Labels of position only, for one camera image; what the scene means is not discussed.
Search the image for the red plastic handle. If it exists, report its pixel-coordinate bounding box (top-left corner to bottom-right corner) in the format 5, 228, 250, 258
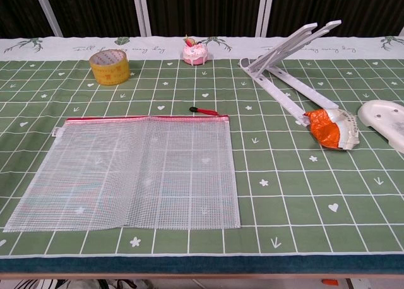
189, 106, 221, 117

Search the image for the clear mesh zipper pouch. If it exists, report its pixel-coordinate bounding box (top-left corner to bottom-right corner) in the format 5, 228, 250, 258
2, 114, 242, 233

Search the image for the pink toy cake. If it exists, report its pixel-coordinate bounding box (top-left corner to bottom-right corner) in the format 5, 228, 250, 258
182, 34, 208, 66

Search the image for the white folding stand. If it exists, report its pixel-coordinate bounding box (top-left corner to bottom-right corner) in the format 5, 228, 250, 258
239, 19, 343, 127

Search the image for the green grid tablecloth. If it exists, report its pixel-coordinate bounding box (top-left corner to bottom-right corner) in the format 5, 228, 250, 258
0, 35, 404, 259

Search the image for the yellow tape roll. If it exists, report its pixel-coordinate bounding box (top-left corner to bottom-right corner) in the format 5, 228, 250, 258
88, 49, 131, 86

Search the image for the orange white crumpled packet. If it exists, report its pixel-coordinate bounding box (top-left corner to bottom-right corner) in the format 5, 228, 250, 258
303, 108, 360, 151

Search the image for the white oval plastic device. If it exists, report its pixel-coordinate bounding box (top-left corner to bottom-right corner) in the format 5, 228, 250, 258
357, 100, 404, 154

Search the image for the black white clutter under table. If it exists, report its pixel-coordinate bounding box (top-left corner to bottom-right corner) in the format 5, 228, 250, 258
14, 278, 152, 289

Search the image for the slanted white frame post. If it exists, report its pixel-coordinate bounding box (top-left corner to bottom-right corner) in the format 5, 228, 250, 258
32, 0, 63, 37

